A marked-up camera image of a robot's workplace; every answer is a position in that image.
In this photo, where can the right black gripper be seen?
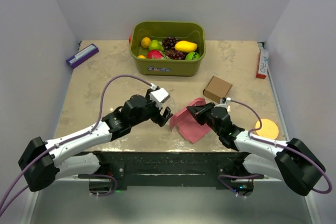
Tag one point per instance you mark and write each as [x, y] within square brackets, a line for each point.
[198, 112]

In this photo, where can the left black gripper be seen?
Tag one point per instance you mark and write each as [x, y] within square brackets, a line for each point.
[159, 118]

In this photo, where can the pink paper box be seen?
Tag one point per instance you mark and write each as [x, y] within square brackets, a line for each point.
[187, 126]

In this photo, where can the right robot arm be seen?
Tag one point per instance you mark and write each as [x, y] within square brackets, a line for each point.
[292, 162]

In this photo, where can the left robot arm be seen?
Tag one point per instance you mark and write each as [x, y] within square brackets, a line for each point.
[43, 162]

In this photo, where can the brown cardboard box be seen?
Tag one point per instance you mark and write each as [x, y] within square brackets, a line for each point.
[216, 89]

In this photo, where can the red white toothpaste box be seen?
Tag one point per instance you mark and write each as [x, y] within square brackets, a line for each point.
[262, 66]

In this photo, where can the purple rectangular box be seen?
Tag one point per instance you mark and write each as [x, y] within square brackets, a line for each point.
[81, 56]

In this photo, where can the green lime fruit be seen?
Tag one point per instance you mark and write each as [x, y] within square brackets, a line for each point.
[192, 56]

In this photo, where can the dark grape bunch front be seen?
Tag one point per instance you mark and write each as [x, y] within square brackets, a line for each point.
[176, 55]

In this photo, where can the dark grape bunch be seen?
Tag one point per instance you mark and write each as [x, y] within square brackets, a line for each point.
[169, 43]
[176, 55]

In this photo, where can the yellow mango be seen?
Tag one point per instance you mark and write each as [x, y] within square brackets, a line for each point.
[185, 46]

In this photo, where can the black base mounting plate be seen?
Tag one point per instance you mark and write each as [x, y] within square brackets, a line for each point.
[121, 170]

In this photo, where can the orange round disc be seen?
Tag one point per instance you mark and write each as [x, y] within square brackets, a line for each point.
[269, 129]

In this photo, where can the dark grape bunch back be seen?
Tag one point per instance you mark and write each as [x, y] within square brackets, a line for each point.
[169, 43]

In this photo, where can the green pear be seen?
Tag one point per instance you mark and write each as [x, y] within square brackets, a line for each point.
[155, 45]

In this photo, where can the olive green plastic tub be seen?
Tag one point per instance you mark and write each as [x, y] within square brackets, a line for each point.
[159, 30]

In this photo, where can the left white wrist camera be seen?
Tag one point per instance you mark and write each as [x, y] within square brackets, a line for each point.
[159, 96]

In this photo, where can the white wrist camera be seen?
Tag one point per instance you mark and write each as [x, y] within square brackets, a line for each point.
[159, 96]
[224, 103]

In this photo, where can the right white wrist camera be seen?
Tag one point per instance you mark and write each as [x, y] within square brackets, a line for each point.
[224, 103]

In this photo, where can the aluminium frame rail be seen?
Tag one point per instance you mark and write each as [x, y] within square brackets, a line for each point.
[284, 131]

